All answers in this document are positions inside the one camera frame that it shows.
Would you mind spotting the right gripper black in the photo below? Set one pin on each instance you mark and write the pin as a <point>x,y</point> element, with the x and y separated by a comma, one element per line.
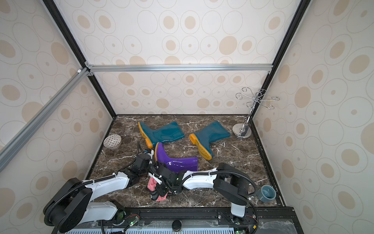
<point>161,185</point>

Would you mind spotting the pink cloth black trim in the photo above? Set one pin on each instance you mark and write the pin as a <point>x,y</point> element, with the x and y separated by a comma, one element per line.
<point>152,189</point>

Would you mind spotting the purple rubber boot yellow sole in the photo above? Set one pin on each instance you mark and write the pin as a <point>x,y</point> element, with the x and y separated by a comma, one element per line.
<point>175,164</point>

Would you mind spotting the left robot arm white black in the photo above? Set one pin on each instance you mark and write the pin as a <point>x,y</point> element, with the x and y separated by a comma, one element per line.
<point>74,203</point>

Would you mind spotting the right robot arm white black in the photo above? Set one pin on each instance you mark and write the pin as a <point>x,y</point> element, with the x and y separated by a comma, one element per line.
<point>231,183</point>

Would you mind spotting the teal rubber boot left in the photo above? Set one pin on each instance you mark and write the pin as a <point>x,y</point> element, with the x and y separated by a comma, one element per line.
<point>168,133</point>

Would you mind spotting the teal rubber boot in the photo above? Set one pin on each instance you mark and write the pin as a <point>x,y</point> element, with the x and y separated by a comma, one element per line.
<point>168,133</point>
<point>203,138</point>

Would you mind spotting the teal rubber boot right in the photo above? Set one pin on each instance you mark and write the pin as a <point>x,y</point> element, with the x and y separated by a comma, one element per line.
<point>203,138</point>

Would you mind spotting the patterned white bowl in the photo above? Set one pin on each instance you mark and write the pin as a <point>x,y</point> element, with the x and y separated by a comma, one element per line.
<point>112,141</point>

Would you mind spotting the chrome hook stand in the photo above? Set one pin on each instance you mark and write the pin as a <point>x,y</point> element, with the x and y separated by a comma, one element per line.
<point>243,130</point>

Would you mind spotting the grey-blue ceramic cup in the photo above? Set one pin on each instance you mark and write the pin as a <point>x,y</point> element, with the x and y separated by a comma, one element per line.
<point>266,193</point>

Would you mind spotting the horizontal aluminium bar back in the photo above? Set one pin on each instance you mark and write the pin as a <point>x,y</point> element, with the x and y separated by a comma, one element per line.
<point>181,68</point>

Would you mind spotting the diagonal aluminium bar left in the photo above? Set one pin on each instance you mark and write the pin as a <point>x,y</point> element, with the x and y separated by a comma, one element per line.
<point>23,136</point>

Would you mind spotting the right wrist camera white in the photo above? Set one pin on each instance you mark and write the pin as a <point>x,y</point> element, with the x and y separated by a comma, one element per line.
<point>154,179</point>

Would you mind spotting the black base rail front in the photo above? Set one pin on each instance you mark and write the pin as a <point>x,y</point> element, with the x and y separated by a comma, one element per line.
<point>253,217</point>

